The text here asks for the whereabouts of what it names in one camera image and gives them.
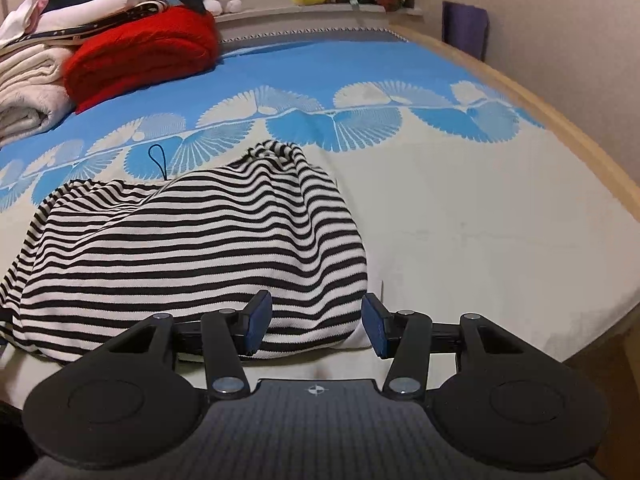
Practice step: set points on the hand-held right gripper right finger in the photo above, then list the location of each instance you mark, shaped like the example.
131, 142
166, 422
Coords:
375, 325

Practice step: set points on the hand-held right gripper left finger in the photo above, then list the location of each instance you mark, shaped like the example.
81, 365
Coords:
260, 325

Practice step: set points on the black white striped garment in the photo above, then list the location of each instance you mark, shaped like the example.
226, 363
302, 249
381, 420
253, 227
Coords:
175, 240

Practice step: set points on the blue white patterned bed sheet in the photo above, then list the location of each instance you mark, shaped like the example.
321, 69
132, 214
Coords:
450, 200

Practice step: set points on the red folded blanket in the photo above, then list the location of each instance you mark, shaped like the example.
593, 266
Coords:
140, 55

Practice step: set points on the purple cloth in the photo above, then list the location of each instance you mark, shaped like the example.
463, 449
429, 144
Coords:
465, 27

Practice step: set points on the beige window sill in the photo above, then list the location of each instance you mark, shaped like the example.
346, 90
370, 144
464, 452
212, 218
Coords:
300, 12

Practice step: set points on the white fleece folded blanket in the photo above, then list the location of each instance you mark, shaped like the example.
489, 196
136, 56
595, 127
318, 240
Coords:
30, 90

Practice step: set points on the dark patterned folded cloth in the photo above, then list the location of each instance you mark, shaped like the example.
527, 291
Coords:
110, 20

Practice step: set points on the white folded garment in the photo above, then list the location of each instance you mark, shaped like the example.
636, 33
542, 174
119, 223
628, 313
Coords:
90, 5

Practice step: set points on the pink cloth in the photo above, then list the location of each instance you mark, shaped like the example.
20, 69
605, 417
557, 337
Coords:
37, 5

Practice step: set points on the wooden bed frame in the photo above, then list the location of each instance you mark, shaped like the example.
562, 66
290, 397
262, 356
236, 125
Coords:
607, 172

